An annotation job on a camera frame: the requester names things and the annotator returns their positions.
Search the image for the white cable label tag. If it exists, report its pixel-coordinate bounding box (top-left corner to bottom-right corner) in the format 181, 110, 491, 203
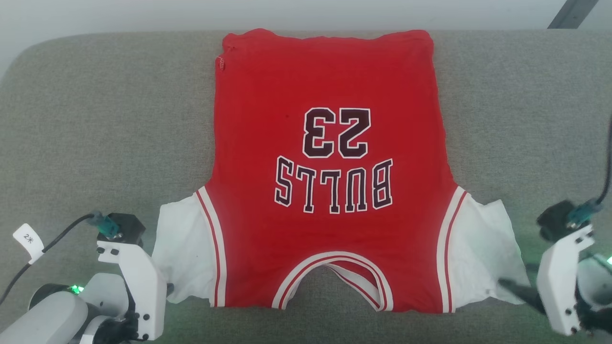
13, 223, 45, 265

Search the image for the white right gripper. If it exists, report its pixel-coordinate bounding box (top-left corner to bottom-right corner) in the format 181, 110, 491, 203
497, 225, 596, 336

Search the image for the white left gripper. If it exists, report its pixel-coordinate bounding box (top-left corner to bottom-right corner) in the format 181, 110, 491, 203
97, 240, 167, 341

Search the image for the red white basketball jersey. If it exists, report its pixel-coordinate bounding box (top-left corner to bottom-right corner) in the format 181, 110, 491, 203
152, 29, 531, 313

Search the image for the dark grey metal bar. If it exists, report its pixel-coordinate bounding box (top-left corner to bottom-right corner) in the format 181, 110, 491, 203
548, 0, 599, 29

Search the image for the grey fabric sofa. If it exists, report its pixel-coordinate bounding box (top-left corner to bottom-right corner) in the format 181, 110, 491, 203
0, 30, 612, 344

